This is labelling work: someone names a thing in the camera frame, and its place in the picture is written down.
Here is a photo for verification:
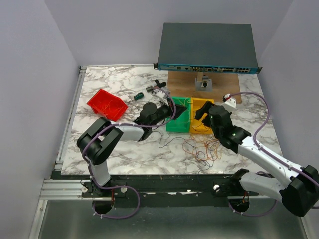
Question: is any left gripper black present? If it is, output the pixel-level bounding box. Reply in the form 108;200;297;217
149;98;186;127

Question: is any green plastic bin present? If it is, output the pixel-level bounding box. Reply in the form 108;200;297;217
166;97;191;133

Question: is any yellow plastic bin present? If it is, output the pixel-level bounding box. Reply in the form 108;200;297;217
189;97;214;135

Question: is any orange cable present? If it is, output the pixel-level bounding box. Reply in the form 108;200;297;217
99;98;222;162

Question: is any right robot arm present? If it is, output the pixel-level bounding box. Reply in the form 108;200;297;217
194;98;319;217

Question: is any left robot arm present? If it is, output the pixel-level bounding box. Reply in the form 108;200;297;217
77;102;187;197

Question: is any red plastic bin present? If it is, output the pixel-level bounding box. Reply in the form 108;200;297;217
87;89;128;121

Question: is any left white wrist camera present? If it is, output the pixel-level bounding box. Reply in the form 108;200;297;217
153;88;170;105

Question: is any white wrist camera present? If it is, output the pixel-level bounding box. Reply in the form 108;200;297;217
222;94;237;112
153;88;170;105

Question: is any grey metal bracket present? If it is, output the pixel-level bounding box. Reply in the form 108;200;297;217
195;75;213;92

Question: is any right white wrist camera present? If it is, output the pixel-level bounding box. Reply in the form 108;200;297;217
222;94;237;112

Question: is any black T-handle tool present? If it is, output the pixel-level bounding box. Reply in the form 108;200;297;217
146;79;166;93

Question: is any green handled screwdriver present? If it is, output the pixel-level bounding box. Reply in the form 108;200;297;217
130;92;144;102

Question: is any blue network switch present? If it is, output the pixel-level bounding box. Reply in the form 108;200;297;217
153;23;262;74

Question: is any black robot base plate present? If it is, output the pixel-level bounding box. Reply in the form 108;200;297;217
50;171;265;213

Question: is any aluminium frame rail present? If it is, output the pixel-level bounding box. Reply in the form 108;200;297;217
40;175;244;200

